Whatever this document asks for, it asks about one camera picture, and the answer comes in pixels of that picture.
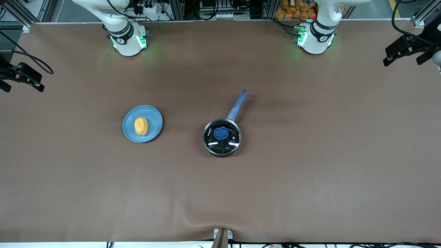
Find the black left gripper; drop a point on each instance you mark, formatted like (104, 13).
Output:
(430, 37)

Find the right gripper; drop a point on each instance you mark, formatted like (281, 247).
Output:
(7, 72)

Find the yellow potato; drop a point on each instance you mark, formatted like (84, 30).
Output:
(141, 126)

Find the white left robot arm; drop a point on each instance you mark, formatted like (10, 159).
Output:
(318, 41)

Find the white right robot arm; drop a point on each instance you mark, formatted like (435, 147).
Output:
(127, 44)

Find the orange toy food pile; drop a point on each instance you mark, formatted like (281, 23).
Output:
(296, 10)

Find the blue plate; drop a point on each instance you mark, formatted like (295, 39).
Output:
(153, 120)

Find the white power strip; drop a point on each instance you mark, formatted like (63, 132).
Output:
(151, 9)

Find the brown table mat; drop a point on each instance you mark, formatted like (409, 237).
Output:
(310, 193)

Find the aluminium frame profile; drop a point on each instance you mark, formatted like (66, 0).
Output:
(418, 21)
(24, 19)

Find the aluminium frame post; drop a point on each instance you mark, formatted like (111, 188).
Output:
(178, 9)

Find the metal camera pole bracket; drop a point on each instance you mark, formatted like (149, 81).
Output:
(222, 239)

